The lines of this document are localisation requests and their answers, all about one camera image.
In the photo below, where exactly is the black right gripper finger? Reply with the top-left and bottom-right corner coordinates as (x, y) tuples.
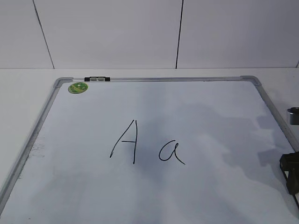
(279, 152), (299, 195)

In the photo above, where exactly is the black grey hanger clip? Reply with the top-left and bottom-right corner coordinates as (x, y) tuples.
(84, 77), (110, 82)

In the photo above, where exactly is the round green magnet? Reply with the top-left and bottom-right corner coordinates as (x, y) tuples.
(68, 82), (88, 94)

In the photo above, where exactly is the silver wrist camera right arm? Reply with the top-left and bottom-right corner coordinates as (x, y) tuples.
(287, 107), (299, 126)

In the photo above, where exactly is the white board with grey frame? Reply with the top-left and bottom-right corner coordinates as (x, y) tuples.
(0, 76), (299, 224)

